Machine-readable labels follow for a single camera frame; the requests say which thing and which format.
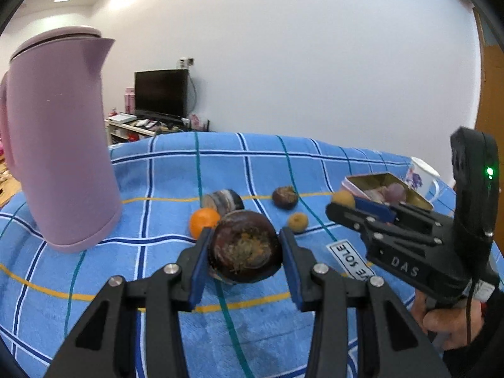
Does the small dark brown fruit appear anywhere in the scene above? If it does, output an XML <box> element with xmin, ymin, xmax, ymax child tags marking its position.
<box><xmin>272</xmin><ymin>186</ymin><xmax>299</xmax><ymax>209</ymax></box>

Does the person's right hand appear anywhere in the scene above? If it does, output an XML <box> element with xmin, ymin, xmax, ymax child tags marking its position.
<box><xmin>411</xmin><ymin>292</ymin><xmax>485</xmax><ymax>353</ymax></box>

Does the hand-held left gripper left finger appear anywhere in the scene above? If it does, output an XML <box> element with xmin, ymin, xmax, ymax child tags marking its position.
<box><xmin>43</xmin><ymin>227</ymin><xmax>216</xmax><ymax>378</ymax></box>

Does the person's right forearm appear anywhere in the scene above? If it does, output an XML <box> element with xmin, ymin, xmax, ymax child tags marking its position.
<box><xmin>442</xmin><ymin>299</ymin><xmax>504</xmax><ymax>378</ymax></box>

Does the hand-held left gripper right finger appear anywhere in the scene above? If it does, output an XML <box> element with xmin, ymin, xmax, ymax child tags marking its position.
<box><xmin>279</xmin><ymin>227</ymin><xmax>451</xmax><ymax>378</ymax></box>

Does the pink electric kettle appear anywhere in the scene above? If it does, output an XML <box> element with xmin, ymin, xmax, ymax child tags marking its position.
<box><xmin>0</xmin><ymin>26</ymin><xmax>123</xmax><ymax>253</ymax></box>

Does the round purple fruit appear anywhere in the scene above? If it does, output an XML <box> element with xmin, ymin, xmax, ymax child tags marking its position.
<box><xmin>380</xmin><ymin>183</ymin><xmax>408</xmax><ymax>204</ymax></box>

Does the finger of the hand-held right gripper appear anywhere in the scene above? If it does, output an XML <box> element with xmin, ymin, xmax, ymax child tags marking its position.
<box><xmin>355</xmin><ymin>199</ymin><xmax>454</xmax><ymax>234</ymax></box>
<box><xmin>325</xmin><ymin>203</ymin><xmax>439</xmax><ymax>249</ymax></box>

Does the black cable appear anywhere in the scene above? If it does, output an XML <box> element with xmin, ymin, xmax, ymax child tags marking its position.
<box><xmin>465</xmin><ymin>232</ymin><xmax>495</xmax><ymax>349</ymax></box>

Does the blue checkered blanket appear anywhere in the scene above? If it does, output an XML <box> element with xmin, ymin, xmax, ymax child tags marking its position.
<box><xmin>0</xmin><ymin>132</ymin><xmax>504</xmax><ymax>378</ymax></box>

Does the dark brown mangosteen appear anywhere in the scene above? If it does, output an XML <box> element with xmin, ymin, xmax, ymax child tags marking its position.
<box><xmin>208</xmin><ymin>210</ymin><xmax>283</xmax><ymax>284</ymax></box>

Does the white television stand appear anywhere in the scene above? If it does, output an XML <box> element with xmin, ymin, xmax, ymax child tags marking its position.
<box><xmin>106</xmin><ymin>116</ymin><xmax>215</xmax><ymax>146</ymax></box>

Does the black television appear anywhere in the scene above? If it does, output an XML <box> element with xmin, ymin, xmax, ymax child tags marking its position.
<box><xmin>134</xmin><ymin>69</ymin><xmax>190</xmax><ymax>121</ymax></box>

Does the pink rectangular tin box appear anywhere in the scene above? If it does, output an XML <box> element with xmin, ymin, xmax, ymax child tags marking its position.
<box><xmin>341</xmin><ymin>173</ymin><xmax>434</xmax><ymax>215</ymax></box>

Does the white printed mug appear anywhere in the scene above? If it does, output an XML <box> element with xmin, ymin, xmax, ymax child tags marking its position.
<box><xmin>402</xmin><ymin>157</ymin><xmax>442</xmax><ymax>209</ymax></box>

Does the television power cable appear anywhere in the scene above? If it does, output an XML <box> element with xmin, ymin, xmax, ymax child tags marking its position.
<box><xmin>188</xmin><ymin>73</ymin><xmax>198</xmax><ymax>117</ymax></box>

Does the brown wooden door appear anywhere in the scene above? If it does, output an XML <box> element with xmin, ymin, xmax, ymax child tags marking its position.
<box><xmin>474</xmin><ymin>8</ymin><xmax>504</xmax><ymax>142</ymax></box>

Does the orange tangerine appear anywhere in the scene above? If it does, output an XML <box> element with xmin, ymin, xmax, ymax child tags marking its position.
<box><xmin>189</xmin><ymin>208</ymin><xmax>221</xmax><ymax>241</ymax></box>

